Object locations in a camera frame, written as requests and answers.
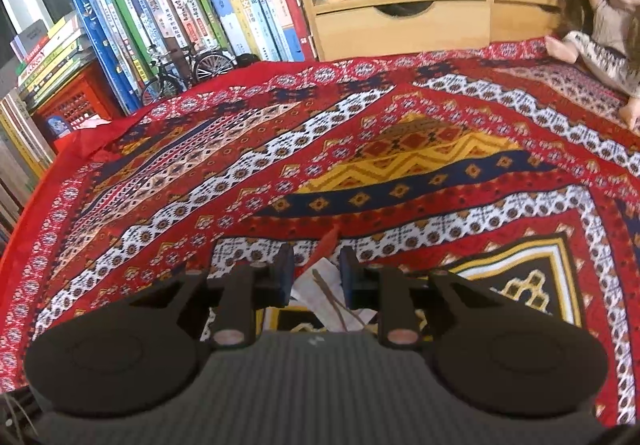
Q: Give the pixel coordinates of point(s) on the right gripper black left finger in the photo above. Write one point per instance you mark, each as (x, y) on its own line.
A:
(237, 297)

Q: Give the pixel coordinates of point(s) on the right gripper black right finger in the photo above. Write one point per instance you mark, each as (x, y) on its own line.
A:
(386, 291)

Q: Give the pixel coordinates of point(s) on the white paper scrap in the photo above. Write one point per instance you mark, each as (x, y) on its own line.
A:
(319, 289)

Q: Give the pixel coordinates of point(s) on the row of upright books left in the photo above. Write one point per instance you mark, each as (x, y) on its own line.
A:
(121, 31)

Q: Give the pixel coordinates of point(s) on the stack of books on crate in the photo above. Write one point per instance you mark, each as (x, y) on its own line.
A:
(57, 58)

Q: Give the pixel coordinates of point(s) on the red patterned tablecloth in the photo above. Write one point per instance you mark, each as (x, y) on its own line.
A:
(499, 164)

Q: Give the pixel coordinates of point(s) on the miniature black bicycle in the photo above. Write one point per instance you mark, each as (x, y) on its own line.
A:
(182, 68)

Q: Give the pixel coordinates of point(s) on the red plastic crate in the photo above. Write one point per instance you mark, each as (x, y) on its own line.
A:
(86, 101)

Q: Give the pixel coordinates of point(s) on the wooden drawer organizer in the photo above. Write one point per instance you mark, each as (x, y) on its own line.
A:
(362, 28)

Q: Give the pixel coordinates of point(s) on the brown haired doll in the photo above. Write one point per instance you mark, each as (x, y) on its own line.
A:
(604, 35)

